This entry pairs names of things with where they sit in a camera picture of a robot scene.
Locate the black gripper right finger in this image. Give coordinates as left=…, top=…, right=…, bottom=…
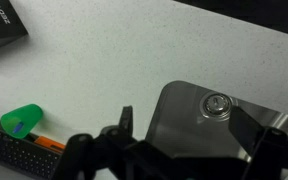
left=228, top=106, right=264, bottom=158

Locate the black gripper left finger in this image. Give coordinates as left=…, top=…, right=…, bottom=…
left=118, top=105, right=134, bottom=135

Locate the green plastic cup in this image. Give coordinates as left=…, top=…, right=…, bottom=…
left=0, top=103, right=44, bottom=140

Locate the metal sink drain strainer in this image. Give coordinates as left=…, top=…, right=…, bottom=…
left=199, top=92, right=234, bottom=119

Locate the stainless steel sink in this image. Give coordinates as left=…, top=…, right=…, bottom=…
left=145, top=79, right=288, bottom=165

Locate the orange flat box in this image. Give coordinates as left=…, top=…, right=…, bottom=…
left=33, top=135, right=67, bottom=155

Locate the black keyboard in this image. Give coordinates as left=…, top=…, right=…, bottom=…
left=0, top=121, right=62, bottom=180

